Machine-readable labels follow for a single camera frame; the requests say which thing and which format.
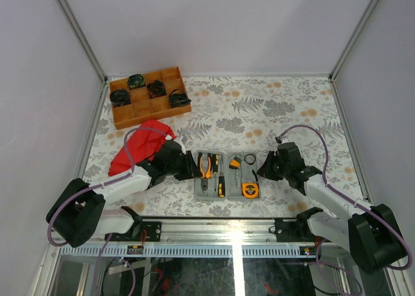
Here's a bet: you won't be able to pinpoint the floral table mat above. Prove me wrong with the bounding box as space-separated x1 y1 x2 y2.
73 76 370 218

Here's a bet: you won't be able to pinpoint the coiled green black cable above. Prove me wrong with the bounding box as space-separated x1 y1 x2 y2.
127 73 146 90

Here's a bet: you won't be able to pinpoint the black yellow screwdriver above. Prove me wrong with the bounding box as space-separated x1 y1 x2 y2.
211 154 219 192
218 171 226 198

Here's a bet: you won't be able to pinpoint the black electrical tape roll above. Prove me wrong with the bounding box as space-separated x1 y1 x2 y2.
244 154 256 165

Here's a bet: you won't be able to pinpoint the orange tape measure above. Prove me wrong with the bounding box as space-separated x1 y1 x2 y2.
241 170 260 199

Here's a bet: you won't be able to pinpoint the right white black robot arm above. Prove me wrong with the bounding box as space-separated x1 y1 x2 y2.
257 142 413 274

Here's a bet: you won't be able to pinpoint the aluminium mounting rail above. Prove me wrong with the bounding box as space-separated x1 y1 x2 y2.
48 217 398 245

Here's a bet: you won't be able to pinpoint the orange handled pliers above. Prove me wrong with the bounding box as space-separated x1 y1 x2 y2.
198 153 211 192

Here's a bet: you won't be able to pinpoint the coiled black cable right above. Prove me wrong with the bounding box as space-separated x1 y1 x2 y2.
168 88 192 109

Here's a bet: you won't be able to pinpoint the red cloth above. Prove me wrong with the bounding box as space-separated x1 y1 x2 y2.
108 120 176 177

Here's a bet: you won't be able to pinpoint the black hex key set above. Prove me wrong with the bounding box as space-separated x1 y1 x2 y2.
229 156 241 170

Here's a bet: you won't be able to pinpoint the wooden compartment tray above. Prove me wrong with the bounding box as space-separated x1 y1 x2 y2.
109 66 192 130

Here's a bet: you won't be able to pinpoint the coiled black cable front left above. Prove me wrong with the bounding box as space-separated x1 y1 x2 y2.
109 89 131 108

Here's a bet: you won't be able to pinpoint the coiled black red cable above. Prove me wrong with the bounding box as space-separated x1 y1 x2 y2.
146 80 167 99

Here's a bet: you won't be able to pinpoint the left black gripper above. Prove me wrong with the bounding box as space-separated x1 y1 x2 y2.
167 152 205 182

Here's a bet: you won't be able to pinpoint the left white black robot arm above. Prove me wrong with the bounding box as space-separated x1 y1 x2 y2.
46 141 202 247

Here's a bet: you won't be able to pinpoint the grey plastic tool case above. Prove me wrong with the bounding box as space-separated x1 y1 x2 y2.
194 150 261 201

